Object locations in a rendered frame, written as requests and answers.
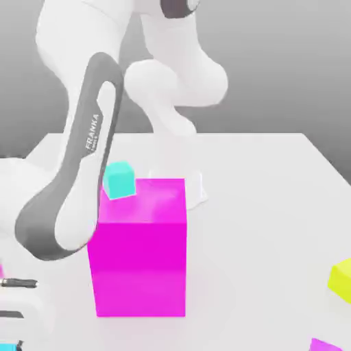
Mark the small yellow cube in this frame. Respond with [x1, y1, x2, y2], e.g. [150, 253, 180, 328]
[327, 257, 351, 304]

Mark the large magenta box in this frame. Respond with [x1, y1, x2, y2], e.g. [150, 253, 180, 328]
[86, 178, 188, 318]

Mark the small cyan cube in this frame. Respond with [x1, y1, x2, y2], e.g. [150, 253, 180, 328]
[102, 160, 137, 200]

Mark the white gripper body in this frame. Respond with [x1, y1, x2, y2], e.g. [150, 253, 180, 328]
[0, 295, 45, 334]

